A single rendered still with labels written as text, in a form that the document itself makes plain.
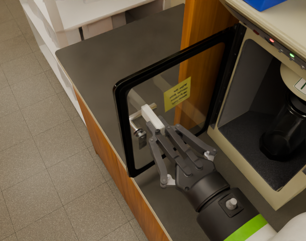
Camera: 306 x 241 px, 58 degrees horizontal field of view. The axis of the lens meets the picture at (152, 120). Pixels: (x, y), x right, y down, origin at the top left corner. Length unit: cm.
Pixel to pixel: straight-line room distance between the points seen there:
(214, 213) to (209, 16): 42
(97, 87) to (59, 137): 111
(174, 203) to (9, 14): 300
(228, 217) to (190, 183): 9
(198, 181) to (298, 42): 26
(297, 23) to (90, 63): 91
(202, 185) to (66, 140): 174
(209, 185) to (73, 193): 153
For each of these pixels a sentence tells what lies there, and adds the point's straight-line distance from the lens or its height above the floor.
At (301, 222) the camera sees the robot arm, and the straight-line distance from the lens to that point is 37.
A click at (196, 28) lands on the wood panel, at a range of 66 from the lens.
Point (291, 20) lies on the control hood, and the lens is 47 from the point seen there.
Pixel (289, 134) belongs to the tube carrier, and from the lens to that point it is 79.
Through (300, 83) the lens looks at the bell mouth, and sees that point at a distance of 64.
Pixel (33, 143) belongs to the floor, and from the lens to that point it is 222.
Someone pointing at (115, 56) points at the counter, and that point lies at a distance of 124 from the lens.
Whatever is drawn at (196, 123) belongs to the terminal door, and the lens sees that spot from 83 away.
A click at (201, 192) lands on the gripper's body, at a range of 48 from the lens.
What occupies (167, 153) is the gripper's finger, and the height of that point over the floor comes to 129.
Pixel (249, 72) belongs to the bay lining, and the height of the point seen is 123.
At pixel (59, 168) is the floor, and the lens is 205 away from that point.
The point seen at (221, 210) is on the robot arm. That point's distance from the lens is 46.
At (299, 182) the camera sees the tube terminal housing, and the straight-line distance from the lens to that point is 77.
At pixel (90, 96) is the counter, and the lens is 109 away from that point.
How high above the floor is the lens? 175
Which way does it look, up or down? 55 degrees down
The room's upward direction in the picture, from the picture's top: straight up
